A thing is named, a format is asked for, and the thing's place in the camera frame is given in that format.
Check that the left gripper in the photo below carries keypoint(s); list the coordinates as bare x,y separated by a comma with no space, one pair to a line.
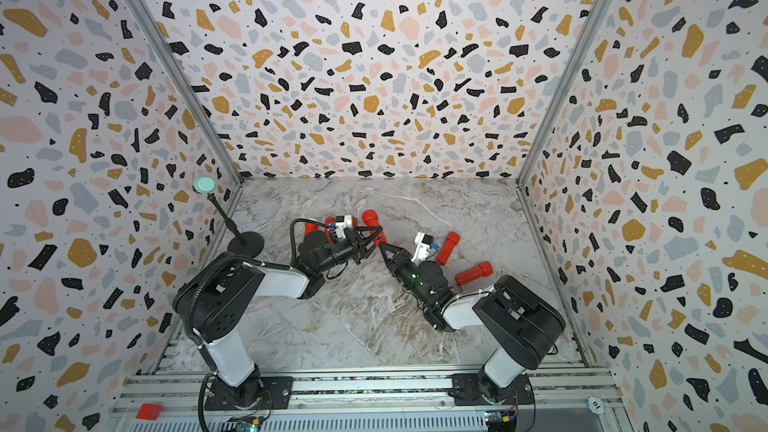
367,251

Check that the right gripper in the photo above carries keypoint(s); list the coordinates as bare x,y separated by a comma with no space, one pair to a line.
403,266

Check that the red flashlight white rim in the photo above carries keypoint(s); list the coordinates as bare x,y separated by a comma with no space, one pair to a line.
309,228

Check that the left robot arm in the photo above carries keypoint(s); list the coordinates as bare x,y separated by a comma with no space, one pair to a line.
212,304

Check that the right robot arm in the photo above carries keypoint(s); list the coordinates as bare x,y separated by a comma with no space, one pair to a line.
524,326

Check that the microphone stand green head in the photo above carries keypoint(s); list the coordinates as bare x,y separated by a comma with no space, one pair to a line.
247,243

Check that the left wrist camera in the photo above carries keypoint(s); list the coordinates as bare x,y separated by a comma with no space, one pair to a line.
343,223

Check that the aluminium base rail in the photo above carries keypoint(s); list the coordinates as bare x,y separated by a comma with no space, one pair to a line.
412,398

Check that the red block on rail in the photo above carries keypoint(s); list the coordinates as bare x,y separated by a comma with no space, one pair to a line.
149,412

